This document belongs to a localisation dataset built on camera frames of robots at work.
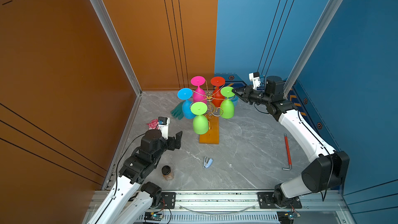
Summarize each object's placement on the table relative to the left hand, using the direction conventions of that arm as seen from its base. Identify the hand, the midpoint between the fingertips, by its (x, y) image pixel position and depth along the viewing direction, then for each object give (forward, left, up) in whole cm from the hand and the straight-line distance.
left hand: (173, 129), depth 73 cm
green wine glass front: (+3, -13, +2) cm, 13 cm away
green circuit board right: (-31, -53, -24) cm, 66 cm away
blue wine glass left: (+14, -5, +10) cm, 18 cm away
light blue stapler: (-8, -17, -20) cm, 28 cm away
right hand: (+15, -27, +11) cm, 33 cm away
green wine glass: (+12, -26, +1) cm, 29 cm away
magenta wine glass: (+19, -12, +3) cm, 23 cm away
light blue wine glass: (+11, -29, +10) cm, 32 cm away
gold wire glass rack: (+13, -21, -2) cm, 25 cm away
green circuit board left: (-32, +8, -24) cm, 41 cm away
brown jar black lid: (-15, +4, -14) cm, 21 cm away
